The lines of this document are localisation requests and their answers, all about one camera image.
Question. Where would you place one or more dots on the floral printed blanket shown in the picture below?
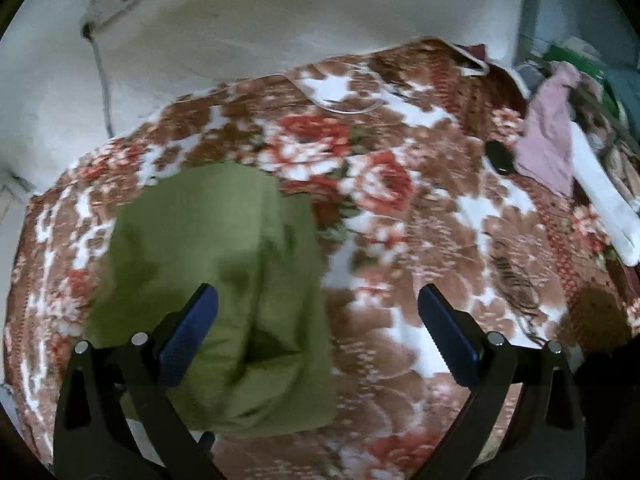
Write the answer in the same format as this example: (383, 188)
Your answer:
(380, 240)

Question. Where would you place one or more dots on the pink cloth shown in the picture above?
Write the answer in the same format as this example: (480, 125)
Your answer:
(547, 130)

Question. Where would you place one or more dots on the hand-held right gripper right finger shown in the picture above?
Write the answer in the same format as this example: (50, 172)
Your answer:
(445, 327)

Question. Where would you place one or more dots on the small black oval object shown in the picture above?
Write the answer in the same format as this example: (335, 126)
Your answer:
(498, 157)

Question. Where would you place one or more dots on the olive green jacket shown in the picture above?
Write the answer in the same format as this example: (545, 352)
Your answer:
(220, 290)

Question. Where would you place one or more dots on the white wall socket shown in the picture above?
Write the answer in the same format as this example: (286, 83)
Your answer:
(107, 0)

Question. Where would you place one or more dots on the pile of clothes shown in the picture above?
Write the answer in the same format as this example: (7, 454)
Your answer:
(600, 100)

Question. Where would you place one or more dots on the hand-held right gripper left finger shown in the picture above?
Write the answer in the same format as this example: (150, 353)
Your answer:
(192, 327)

